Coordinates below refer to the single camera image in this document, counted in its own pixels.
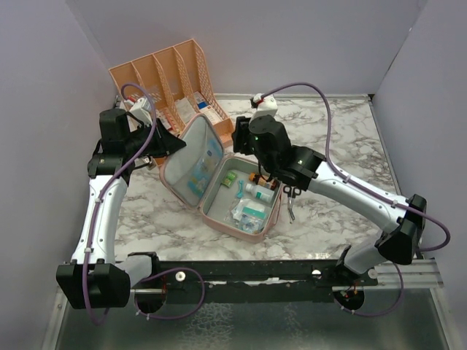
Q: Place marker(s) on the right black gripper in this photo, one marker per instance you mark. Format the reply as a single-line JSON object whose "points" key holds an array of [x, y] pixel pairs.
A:
{"points": [[241, 134]]}

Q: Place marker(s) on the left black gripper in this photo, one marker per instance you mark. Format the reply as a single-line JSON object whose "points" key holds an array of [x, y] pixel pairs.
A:
{"points": [[167, 142]]}

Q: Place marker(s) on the small green box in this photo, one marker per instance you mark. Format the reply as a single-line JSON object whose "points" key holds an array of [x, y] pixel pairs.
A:
{"points": [[229, 179]]}

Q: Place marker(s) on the brown medicine bottle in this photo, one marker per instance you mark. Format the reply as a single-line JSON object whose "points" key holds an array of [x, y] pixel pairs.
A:
{"points": [[259, 180]]}

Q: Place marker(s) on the blue tissue pack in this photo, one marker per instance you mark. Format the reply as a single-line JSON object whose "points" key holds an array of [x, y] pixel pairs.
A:
{"points": [[205, 168]]}

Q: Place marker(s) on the pink medicine kit case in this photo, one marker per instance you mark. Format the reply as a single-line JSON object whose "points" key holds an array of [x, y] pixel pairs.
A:
{"points": [[217, 201]]}

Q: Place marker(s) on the small teal strip packet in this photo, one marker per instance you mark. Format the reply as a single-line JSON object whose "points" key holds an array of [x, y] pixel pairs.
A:
{"points": [[240, 192]]}

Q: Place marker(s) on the white plastic bottle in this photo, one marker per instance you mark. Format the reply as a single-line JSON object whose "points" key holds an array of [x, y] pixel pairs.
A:
{"points": [[260, 193]]}

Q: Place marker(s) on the teal bandage packet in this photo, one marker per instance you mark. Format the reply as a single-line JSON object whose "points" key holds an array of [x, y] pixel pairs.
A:
{"points": [[255, 211]]}

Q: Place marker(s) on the black handled scissors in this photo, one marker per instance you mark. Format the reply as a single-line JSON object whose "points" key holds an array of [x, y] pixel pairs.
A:
{"points": [[290, 204]]}

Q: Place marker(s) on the clear bandage bag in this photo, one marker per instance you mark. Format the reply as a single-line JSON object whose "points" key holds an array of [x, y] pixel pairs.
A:
{"points": [[251, 225]]}

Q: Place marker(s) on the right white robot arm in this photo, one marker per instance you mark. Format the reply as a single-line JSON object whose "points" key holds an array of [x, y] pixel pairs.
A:
{"points": [[302, 169]]}

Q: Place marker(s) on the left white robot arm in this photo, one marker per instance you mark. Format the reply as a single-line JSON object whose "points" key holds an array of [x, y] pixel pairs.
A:
{"points": [[93, 278]]}

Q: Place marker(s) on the red white medicine box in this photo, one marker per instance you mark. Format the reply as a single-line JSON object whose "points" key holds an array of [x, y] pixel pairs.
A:
{"points": [[167, 121]]}

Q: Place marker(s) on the blue white medicine box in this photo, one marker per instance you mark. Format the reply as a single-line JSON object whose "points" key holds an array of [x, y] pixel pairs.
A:
{"points": [[206, 108]]}

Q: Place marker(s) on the orange plastic file organizer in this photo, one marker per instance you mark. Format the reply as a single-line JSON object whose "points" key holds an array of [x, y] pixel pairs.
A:
{"points": [[171, 74]]}

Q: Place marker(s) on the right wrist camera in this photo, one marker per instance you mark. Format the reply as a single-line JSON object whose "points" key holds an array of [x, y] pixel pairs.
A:
{"points": [[263, 105]]}

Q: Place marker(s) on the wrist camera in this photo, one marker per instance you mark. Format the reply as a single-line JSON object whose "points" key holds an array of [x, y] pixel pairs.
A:
{"points": [[140, 108], [263, 105]]}

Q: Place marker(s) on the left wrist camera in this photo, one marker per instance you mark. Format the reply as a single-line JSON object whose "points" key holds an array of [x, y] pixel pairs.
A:
{"points": [[140, 108]]}

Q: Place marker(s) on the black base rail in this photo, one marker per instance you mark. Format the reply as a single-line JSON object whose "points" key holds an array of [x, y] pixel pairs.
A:
{"points": [[245, 281]]}

